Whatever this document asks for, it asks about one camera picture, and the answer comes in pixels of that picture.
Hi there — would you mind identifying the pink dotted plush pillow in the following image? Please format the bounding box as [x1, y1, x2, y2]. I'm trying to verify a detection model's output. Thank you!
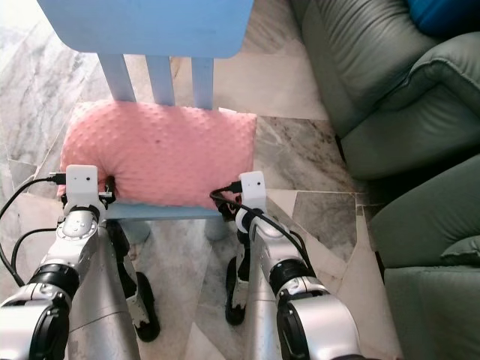
[58, 101, 258, 212]

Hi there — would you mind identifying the dark green leather sofa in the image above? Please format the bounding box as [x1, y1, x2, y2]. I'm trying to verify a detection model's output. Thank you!
[288, 0, 480, 360]

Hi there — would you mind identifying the silver right robot leg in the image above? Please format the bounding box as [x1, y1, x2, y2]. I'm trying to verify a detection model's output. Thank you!
[223, 225, 280, 360]

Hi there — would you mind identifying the silver robot leg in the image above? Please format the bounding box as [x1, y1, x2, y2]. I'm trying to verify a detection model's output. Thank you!
[223, 225, 280, 360]
[73, 222, 160, 360]

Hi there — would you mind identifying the silver left robot leg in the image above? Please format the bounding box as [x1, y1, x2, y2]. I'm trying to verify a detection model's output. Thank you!
[73, 222, 160, 360]

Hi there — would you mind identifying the light blue wooden chair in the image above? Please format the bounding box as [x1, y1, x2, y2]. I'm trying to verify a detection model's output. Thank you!
[36, 0, 256, 242]

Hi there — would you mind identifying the blue cushion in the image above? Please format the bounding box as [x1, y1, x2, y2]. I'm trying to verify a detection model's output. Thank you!
[404, 0, 480, 39]

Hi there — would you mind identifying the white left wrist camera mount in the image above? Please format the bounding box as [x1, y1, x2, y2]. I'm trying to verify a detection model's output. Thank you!
[64, 165, 101, 220]

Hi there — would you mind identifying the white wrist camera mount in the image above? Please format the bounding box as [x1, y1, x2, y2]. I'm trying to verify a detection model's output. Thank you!
[64, 165, 101, 220]
[238, 171, 268, 213]

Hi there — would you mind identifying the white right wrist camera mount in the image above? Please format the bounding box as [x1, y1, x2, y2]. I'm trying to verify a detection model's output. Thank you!
[238, 171, 268, 213]

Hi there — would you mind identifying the black right camera cable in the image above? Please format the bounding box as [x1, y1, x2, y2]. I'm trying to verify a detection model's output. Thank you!
[228, 180, 310, 277]

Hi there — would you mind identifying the black camera cable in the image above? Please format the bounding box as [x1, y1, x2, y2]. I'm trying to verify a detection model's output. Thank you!
[0, 173, 68, 271]
[228, 180, 310, 277]

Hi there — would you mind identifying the black left camera cable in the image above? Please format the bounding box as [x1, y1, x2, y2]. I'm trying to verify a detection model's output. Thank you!
[0, 173, 68, 271]

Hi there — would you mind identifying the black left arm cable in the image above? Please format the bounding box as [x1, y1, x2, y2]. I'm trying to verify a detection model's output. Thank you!
[9, 226, 64, 265]

